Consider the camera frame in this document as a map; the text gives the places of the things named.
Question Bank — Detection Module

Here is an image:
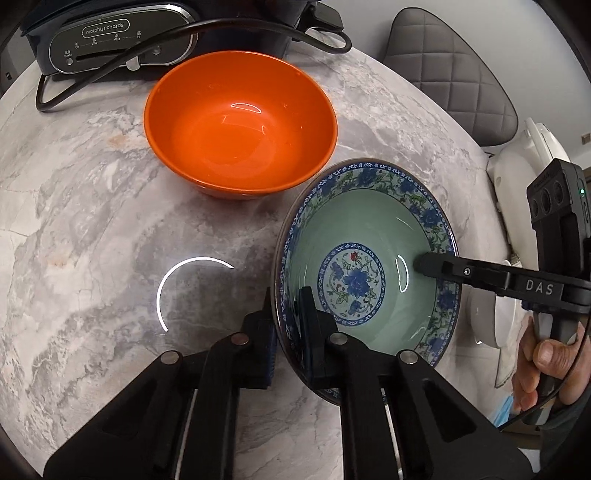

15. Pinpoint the white chair frame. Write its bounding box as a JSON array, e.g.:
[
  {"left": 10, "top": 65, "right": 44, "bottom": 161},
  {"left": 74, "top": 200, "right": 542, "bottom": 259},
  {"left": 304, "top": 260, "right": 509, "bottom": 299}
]
[{"left": 468, "top": 118, "right": 569, "bottom": 389}]

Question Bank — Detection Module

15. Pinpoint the orange plastic bowl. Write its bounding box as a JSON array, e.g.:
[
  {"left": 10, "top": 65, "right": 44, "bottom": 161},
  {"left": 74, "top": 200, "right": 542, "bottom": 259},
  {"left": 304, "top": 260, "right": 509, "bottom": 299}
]
[{"left": 143, "top": 51, "right": 338, "bottom": 198}]

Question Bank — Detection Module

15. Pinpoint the dark blue electric cooker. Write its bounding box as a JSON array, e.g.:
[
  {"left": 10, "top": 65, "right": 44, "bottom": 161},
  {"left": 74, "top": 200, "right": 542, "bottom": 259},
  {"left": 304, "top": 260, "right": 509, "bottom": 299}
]
[{"left": 20, "top": 0, "right": 346, "bottom": 82}]

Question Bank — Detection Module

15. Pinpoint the grey quilted chair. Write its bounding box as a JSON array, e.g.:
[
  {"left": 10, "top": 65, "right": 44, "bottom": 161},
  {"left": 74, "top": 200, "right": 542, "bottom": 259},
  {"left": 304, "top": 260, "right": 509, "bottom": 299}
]
[{"left": 382, "top": 7, "right": 519, "bottom": 147}]

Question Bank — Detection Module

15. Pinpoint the person's right hand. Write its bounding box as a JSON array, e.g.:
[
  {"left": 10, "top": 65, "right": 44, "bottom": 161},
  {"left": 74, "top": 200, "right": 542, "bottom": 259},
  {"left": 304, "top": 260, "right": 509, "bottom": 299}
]
[{"left": 512, "top": 314, "right": 590, "bottom": 412}]

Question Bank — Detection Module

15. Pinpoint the black power cable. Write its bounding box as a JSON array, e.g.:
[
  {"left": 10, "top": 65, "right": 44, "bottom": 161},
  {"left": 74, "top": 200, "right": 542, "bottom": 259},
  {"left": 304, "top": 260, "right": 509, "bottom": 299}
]
[{"left": 34, "top": 17, "right": 353, "bottom": 113}]

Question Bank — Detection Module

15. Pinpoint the green blue floral bowl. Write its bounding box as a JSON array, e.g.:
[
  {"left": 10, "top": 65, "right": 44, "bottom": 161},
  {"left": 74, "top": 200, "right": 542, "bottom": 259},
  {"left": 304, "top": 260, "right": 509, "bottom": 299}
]
[{"left": 270, "top": 158, "right": 462, "bottom": 377}]

